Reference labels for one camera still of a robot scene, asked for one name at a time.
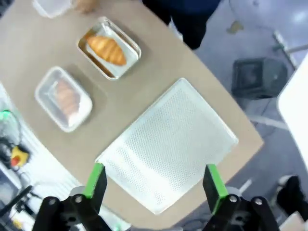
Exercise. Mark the yellow emergency stop button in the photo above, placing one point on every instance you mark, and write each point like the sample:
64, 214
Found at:
19, 156

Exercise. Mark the black plastic floor crate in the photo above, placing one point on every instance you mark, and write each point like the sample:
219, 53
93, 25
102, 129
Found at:
260, 78

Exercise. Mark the large plain white table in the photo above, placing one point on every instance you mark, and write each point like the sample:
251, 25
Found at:
296, 113

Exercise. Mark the person's right hand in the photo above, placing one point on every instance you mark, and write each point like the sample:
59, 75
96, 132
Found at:
86, 6

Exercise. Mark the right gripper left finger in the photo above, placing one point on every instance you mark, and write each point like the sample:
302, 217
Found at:
96, 185

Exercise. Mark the golden brown croissant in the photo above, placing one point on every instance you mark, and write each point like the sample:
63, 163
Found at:
67, 99
107, 49

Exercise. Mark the perforated metal baking tray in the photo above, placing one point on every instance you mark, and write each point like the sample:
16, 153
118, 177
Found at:
168, 142

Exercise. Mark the stainless steel rectangular container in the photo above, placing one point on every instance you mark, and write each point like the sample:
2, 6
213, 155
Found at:
49, 97
130, 55

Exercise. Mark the person in navy jacket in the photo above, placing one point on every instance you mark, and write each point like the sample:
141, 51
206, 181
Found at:
190, 21

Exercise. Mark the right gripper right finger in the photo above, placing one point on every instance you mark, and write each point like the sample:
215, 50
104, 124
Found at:
214, 187

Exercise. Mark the black shoe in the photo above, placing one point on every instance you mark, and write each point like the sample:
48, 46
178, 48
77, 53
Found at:
291, 195

